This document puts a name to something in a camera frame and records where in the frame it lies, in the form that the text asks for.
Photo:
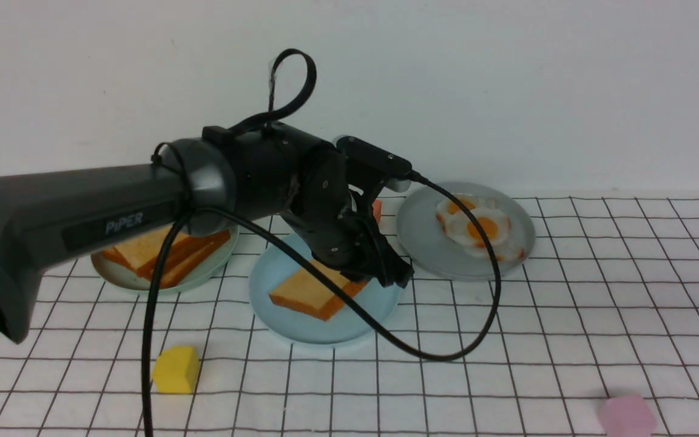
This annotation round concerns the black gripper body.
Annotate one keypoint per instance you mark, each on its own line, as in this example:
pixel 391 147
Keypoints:
pixel 330 219

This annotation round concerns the grey egg plate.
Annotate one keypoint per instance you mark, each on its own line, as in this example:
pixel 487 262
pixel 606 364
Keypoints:
pixel 425 240

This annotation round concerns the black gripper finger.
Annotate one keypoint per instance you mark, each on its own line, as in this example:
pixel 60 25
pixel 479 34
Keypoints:
pixel 387 265

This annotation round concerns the toast slice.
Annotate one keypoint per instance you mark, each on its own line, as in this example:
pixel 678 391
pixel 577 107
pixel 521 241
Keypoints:
pixel 304 294
pixel 140 254
pixel 199 265

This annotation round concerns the pale green bread plate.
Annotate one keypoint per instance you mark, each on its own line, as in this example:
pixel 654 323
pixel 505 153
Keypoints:
pixel 126 280

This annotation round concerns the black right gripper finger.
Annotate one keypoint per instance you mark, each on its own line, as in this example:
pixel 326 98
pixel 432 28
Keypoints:
pixel 367 262

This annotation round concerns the yellow foam cube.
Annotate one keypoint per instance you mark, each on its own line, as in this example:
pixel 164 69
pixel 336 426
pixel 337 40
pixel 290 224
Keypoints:
pixel 176 371

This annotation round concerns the orange foam cube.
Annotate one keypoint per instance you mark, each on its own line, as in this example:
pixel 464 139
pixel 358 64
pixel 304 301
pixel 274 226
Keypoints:
pixel 376 210

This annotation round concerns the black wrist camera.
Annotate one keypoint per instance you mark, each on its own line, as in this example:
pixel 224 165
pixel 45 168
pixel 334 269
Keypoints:
pixel 371 169

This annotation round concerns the fried egg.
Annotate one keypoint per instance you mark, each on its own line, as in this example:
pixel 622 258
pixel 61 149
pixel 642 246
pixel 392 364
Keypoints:
pixel 506 252
pixel 495 223
pixel 445 208

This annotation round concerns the pink foam cube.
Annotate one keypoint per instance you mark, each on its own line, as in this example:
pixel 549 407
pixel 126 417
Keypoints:
pixel 628 415

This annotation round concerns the light blue centre plate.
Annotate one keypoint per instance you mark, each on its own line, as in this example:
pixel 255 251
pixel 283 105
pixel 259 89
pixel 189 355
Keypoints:
pixel 273 266

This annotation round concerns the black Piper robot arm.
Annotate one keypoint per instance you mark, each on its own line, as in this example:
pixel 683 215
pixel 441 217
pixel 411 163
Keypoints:
pixel 48 219

